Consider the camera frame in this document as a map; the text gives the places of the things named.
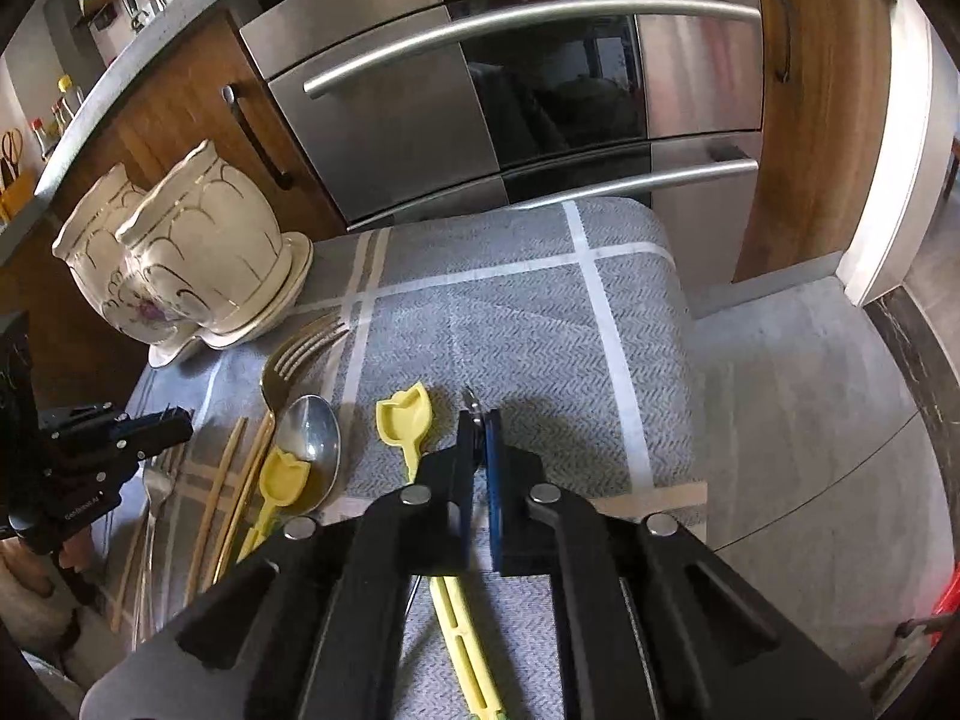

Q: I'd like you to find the wooden chopstick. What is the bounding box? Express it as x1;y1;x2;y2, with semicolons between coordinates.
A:
109;514;148;634
184;416;247;601

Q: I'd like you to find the gold fork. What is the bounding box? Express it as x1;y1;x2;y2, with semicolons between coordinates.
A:
208;310;353;587

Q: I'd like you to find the silver flower-head spoon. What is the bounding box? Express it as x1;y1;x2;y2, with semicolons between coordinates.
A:
462;385;485;427

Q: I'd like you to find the silver fork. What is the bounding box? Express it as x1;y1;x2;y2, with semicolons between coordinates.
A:
132;449;174;647

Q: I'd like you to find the yellow tulip utensil right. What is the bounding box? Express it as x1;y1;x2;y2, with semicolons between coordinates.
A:
374;380;513;720

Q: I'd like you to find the yellow tulip utensil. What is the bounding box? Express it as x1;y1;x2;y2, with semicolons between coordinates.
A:
374;380;513;720
238;447;311;561

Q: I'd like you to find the gold chopstick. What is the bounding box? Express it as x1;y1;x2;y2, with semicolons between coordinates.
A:
203;410;275;589

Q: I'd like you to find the yellow tulip utensil left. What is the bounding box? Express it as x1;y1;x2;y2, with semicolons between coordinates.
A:
238;447;311;561

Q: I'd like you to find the large silver spoon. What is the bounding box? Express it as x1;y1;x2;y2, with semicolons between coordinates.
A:
275;394;342;514

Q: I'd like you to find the white floral ceramic utensil holder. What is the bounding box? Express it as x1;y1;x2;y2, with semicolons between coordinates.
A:
52;140;314;367

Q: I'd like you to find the grey checked table cloth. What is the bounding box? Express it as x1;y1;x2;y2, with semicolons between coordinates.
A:
82;199;708;718

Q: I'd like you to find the yellow knife block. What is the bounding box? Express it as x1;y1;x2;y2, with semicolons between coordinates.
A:
0;169;37;224

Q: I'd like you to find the red label sauce bottle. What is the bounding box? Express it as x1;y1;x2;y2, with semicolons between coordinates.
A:
31;119;59;161

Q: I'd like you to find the clear oil bottle yellow cap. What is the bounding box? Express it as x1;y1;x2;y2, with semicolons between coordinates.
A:
57;75;85;119

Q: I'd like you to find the wooden cabinet door left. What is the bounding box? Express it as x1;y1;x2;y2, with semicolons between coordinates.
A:
2;11;345;408

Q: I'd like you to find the wooden cabinet door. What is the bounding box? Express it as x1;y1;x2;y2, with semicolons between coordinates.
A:
736;0;892;281
2;11;345;408

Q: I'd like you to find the stainless steel built-in oven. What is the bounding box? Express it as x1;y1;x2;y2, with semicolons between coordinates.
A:
237;0;765;235

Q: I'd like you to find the red plastic bag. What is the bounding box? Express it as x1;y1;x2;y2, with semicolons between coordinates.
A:
928;564;960;645

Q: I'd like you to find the grey speckled countertop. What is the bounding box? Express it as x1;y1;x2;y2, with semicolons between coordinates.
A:
2;0;241;260

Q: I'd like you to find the wooden cabinet door right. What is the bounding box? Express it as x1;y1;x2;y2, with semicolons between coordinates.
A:
736;0;892;281

